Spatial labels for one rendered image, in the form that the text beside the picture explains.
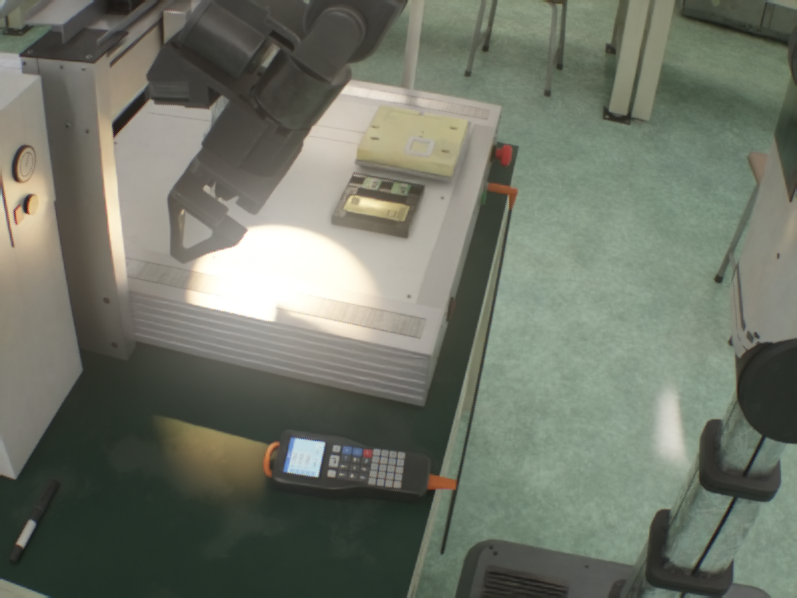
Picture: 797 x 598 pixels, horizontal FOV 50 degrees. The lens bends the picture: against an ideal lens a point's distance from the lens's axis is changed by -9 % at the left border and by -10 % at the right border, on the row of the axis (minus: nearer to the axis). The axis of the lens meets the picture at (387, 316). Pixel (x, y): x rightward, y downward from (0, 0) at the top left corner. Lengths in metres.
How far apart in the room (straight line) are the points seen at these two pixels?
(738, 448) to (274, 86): 0.71
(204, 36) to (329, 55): 0.10
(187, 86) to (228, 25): 0.07
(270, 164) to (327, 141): 0.90
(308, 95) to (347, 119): 1.02
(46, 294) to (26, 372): 0.10
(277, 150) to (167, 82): 0.10
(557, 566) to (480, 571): 0.15
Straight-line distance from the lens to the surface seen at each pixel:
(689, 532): 1.25
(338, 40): 0.63
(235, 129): 0.71
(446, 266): 1.36
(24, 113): 1.07
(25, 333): 1.18
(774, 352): 0.96
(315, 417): 1.27
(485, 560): 1.74
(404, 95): 1.80
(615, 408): 2.45
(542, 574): 1.75
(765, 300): 0.95
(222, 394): 1.30
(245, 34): 0.68
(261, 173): 0.73
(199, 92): 0.72
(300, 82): 0.68
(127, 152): 1.62
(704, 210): 3.34
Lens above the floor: 1.68
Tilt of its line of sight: 41 degrees down
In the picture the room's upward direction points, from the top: 5 degrees clockwise
